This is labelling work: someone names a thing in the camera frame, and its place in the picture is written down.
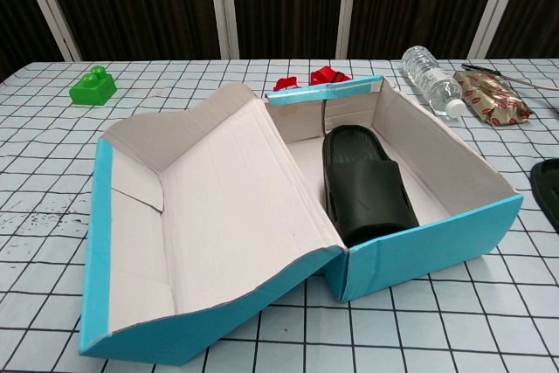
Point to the gold foil snack packet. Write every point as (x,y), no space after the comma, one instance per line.
(493,98)

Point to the blue shoebox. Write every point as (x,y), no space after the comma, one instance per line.
(227,216)

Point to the black folding screen white frame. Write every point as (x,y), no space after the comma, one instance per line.
(140,2)

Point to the green toy brick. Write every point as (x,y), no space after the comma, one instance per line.
(92,90)

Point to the black rubber slipper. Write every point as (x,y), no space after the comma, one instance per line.
(548,191)
(367,189)

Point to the clear plastic water bottle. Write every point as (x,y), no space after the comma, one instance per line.
(430,76)

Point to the white black checkered tablecloth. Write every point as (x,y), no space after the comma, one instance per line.
(43,172)

